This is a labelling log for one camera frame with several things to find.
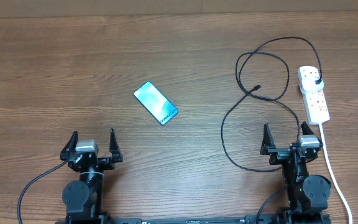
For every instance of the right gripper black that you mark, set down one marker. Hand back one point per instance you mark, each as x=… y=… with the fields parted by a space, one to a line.
x=277 y=155

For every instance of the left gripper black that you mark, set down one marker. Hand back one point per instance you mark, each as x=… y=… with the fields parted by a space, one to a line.
x=108 y=163

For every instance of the Galaxy S24+ smartphone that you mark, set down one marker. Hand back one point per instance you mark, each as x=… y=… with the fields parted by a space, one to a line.
x=156 y=103

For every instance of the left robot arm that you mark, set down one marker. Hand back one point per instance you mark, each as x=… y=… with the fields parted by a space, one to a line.
x=83 y=198

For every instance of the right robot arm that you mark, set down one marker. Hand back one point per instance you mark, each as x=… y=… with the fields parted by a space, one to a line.
x=307 y=194

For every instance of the white charger plug adapter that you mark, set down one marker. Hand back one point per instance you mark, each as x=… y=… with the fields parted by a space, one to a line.
x=310 y=85

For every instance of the white power strip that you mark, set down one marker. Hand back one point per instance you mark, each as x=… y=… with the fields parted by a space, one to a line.
x=315 y=103

